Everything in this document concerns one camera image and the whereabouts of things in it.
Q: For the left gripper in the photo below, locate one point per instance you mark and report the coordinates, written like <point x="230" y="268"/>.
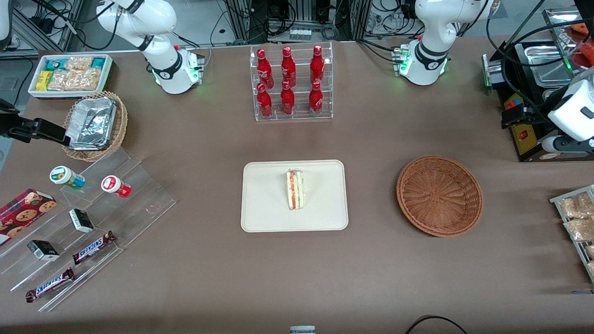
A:
<point x="533" y="118"/>

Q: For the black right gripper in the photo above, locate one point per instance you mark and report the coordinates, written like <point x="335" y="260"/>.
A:
<point x="10" y="126"/>

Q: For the triangular sandwich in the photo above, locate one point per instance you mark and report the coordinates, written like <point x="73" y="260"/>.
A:
<point x="294" y="190"/>

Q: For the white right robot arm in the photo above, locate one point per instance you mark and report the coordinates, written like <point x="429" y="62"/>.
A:
<point x="162" y="60"/>

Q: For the light wicker basket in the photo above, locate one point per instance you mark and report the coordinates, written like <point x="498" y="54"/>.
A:
<point x="118" y="130"/>

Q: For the brown wicker basket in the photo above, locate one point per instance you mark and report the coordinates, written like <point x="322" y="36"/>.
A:
<point x="441" y="195"/>

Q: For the cream rectangular tray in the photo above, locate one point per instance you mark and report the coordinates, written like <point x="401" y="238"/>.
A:
<point x="264" y="195"/>

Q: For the black cabinet with yellow panel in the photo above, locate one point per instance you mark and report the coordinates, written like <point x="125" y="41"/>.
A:
<point x="526" y="144"/>

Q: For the white plastic snack bin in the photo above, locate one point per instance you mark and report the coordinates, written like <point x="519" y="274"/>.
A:
<point x="69" y="95"/>

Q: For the stack of foil containers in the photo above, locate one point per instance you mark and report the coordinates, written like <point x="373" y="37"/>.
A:
<point x="90" y="123"/>

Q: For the green lidded cup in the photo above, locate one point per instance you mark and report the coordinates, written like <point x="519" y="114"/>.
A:
<point x="65" y="177"/>

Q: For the yellow snack packet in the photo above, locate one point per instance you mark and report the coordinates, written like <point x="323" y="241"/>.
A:
<point x="44" y="80"/>

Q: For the clear bag of crackers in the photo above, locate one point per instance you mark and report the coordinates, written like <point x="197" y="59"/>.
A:
<point x="79" y="63"/>
<point x="74" y="80"/>

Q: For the grey box with green light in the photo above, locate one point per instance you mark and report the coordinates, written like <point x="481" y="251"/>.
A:
<point x="492" y="69"/>

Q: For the teal snack packet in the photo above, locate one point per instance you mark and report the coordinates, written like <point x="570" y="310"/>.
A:
<point x="55" y="64"/>
<point x="98" y="63"/>

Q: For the red lidded cup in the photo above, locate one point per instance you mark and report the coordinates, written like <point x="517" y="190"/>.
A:
<point x="115" y="186"/>

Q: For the red tartan cookie box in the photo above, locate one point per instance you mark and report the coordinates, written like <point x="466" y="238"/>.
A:
<point x="23" y="215"/>

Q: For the small black carton box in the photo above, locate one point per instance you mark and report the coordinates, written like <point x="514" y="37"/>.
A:
<point x="43" y="250"/>
<point x="81" y="221"/>

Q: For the clear bag of snacks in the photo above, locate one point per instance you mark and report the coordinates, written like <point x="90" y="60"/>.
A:
<point x="590" y="251"/>
<point x="580" y="229"/>
<point x="575" y="206"/>
<point x="591" y="268"/>

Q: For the glass display shelf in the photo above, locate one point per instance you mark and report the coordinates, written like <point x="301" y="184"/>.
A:
<point x="557" y="21"/>

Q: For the white grey panel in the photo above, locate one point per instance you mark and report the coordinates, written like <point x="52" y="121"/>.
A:
<point x="4" y="23"/>

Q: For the clear acrylic stepped shelf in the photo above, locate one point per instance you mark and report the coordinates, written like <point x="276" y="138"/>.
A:
<point x="139" y="204"/>

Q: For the Snickers chocolate bar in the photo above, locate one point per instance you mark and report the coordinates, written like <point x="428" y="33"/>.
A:
<point x="50" y="285"/>
<point x="93" y="248"/>

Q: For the red cola bottle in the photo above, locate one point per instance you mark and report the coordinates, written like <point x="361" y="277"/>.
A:
<point x="264" y="102"/>
<point x="264" y="67"/>
<point x="316" y="98"/>
<point x="287" y="99"/>
<point x="288" y="66"/>
<point x="317" y="64"/>

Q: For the clear acrylic bottle rack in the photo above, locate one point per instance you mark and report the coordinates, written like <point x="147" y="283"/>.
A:
<point x="301" y="116"/>

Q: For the grey power strip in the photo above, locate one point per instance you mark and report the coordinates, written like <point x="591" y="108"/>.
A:
<point x="300" y="34"/>

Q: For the small grey device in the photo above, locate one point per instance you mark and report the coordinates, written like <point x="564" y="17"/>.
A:
<point x="302" y="330"/>

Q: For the aluminium frame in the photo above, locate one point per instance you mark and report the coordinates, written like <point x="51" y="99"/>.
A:
<point x="46" y="28"/>

